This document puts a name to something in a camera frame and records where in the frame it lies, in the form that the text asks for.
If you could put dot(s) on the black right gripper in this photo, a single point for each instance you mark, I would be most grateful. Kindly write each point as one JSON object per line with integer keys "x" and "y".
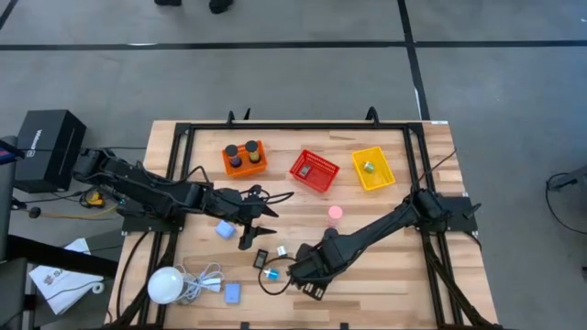
{"x": 312, "y": 263}

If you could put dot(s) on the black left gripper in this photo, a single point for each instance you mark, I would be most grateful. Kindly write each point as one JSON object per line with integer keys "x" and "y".
{"x": 238, "y": 207}

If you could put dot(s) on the teal and white wall charger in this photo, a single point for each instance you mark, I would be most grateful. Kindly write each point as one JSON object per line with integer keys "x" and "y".
{"x": 272, "y": 274}

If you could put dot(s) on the grey and black wall charger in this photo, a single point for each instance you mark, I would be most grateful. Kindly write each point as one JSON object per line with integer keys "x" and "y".
{"x": 281, "y": 250}

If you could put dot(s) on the small black digital thermometer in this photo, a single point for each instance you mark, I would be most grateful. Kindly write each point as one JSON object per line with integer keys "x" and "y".
{"x": 260, "y": 259}
{"x": 305, "y": 170}

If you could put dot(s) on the green and white wall charger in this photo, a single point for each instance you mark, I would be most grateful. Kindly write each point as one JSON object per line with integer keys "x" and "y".
{"x": 369, "y": 167}

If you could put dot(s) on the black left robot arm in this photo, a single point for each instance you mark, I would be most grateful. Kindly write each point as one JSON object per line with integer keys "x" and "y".
{"x": 151, "y": 190}

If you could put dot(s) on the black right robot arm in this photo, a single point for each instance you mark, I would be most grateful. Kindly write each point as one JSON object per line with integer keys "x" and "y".
{"x": 380, "y": 224}

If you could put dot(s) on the pale blue square charger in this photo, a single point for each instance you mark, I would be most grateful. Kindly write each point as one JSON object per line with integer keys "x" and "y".
{"x": 225, "y": 230}

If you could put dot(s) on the orange plastic basket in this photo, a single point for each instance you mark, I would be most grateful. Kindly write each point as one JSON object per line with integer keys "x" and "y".
{"x": 244, "y": 171}

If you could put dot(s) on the pale blue oblong charger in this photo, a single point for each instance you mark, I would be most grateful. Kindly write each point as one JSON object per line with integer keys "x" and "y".
{"x": 232, "y": 293}

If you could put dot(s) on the pink-capped hourglass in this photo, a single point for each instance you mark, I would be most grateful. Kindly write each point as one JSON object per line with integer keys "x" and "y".
{"x": 335, "y": 212}

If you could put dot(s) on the red plastic basket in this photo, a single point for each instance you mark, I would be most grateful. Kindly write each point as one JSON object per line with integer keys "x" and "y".
{"x": 323, "y": 174}

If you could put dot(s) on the white dome lamp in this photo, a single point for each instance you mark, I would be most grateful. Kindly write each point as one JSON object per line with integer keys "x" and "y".
{"x": 165, "y": 285}

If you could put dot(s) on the yellow plastic basket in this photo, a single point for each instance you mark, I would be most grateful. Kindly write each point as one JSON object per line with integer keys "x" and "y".
{"x": 383, "y": 178}

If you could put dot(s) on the white paper bag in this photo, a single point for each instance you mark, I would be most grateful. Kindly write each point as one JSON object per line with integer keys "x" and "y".
{"x": 59, "y": 284}

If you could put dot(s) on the black cardboard box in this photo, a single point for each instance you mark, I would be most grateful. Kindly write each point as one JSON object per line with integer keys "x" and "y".
{"x": 50, "y": 146}

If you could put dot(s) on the person's shoe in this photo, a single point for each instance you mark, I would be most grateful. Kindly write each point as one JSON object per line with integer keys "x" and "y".
{"x": 168, "y": 2}
{"x": 221, "y": 5}

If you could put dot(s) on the black round knob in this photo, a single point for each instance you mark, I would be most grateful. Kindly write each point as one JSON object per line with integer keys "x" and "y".
{"x": 35, "y": 212}

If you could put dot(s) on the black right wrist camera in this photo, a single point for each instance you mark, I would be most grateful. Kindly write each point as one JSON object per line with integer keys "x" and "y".
{"x": 315, "y": 291}

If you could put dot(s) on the black aluminium rig frame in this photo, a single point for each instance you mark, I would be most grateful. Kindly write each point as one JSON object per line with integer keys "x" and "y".
{"x": 298, "y": 125}

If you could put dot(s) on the black furniture frame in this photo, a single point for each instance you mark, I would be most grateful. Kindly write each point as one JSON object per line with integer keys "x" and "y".
{"x": 55, "y": 256}

